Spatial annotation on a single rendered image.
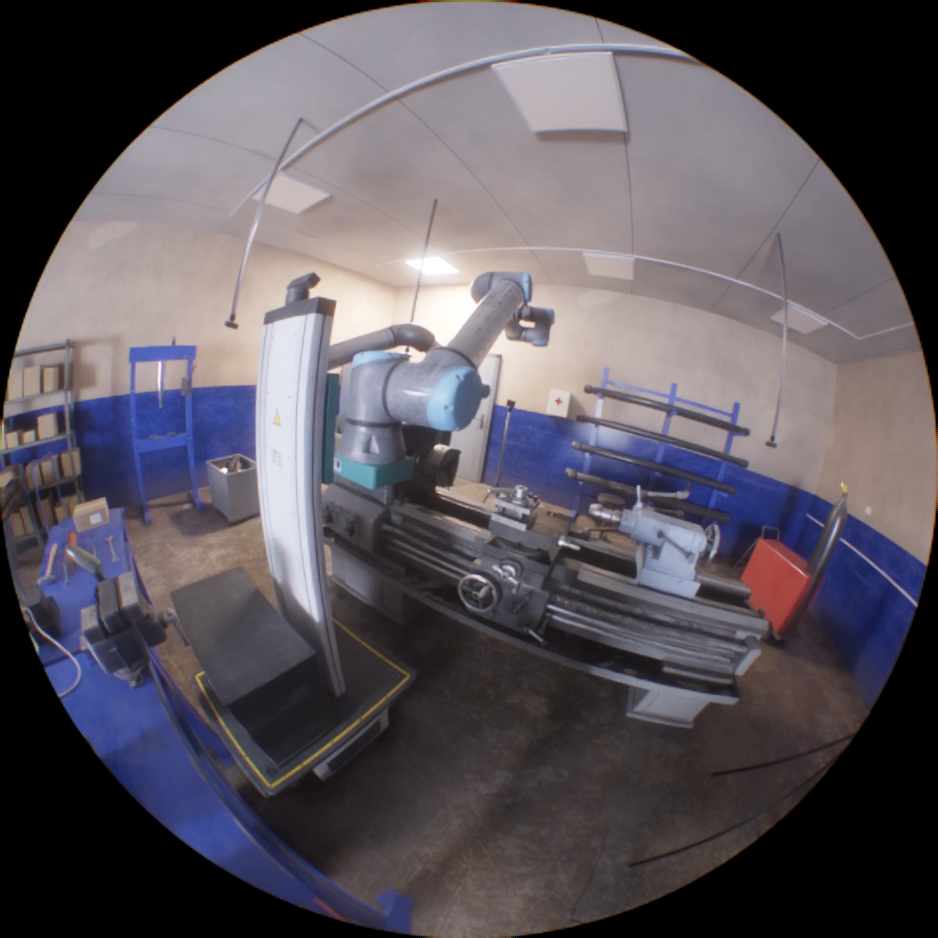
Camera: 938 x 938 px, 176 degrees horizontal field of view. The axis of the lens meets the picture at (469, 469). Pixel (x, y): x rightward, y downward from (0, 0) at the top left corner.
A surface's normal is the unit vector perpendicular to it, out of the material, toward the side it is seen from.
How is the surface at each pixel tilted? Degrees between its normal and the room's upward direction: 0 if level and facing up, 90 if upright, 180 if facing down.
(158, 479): 90
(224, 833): 0
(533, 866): 0
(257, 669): 0
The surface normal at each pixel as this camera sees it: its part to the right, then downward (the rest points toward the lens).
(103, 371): 0.87, 0.25
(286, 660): 0.14, -0.95
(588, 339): -0.47, 0.18
